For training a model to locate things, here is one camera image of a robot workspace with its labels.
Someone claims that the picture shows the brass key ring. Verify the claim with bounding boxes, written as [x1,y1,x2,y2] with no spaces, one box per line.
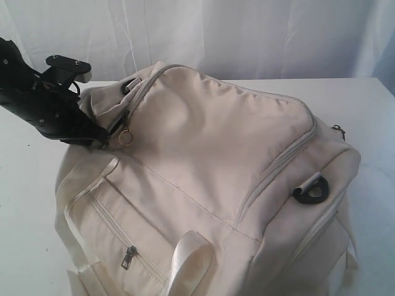
[117,128,135,146]

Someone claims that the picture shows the cream canvas duffel bag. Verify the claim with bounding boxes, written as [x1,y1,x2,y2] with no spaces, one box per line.
[55,63,360,295]

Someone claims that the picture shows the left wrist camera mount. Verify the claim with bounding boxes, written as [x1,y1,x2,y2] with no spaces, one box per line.
[41,55,92,86]

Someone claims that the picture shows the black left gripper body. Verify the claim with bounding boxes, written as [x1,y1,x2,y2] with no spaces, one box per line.
[1,38,78,136]

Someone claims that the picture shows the white backdrop curtain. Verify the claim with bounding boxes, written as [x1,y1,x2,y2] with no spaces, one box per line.
[1,0,394,84]

